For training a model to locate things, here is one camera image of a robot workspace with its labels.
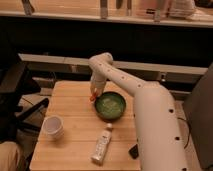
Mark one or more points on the black office chair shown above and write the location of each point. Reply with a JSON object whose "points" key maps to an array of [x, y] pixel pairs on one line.
{"points": [[16, 82]]}

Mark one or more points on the black phone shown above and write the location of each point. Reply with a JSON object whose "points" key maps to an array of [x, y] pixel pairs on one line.
{"points": [[133, 151]]}

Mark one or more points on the white squeeze tube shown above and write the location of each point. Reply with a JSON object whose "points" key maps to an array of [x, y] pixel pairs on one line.
{"points": [[101, 146]]}

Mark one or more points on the white paper cup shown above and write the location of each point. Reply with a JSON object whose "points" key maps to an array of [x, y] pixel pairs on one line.
{"points": [[53, 127]]}

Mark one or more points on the grey metal rail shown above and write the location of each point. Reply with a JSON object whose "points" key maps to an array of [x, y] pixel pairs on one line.
{"points": [[118, 64]]}

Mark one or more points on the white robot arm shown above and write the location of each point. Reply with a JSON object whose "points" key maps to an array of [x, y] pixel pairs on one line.
{"points": [[160, 145]]}

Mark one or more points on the grey cabinet at right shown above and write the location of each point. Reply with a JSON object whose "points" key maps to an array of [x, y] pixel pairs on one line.
{"points": [[198, 108]]}

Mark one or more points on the green ceramic bowl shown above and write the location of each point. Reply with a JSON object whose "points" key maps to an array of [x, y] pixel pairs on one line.
{"points": [[110, 106]]}

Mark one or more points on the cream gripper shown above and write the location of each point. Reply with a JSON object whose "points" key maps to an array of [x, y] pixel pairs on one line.
{"points": [[96, 89]]}

